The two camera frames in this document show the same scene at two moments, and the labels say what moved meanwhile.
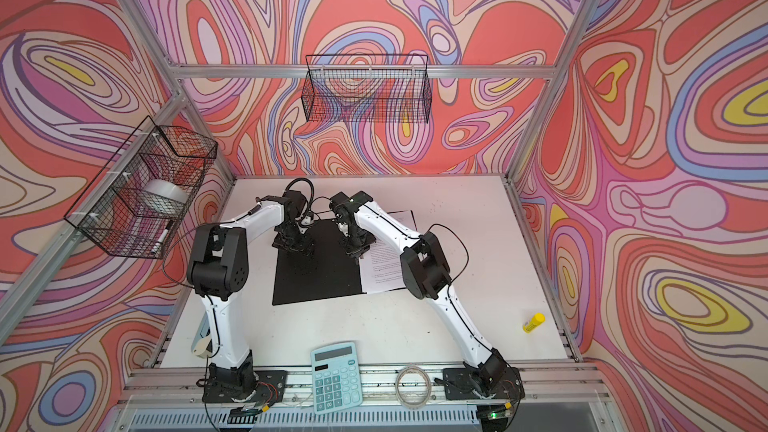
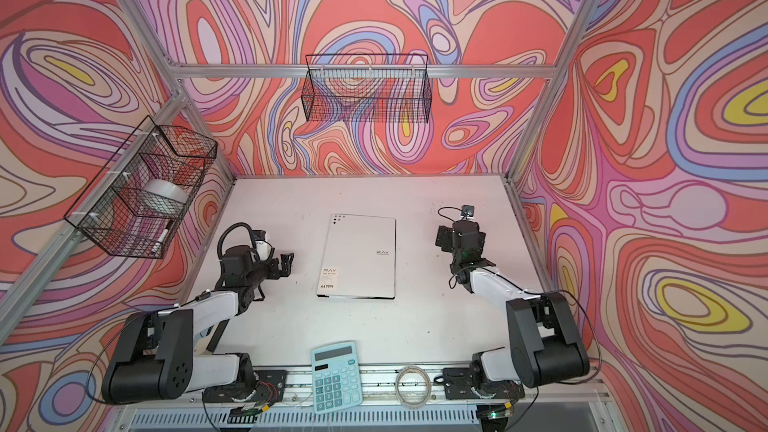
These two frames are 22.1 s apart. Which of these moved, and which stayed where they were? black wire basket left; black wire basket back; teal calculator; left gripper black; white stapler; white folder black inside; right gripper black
Moved: right gripper black; white folder black inside; left gripper black
Stayed: black wire basket back; black wire basket left; teal calculator; white stapler
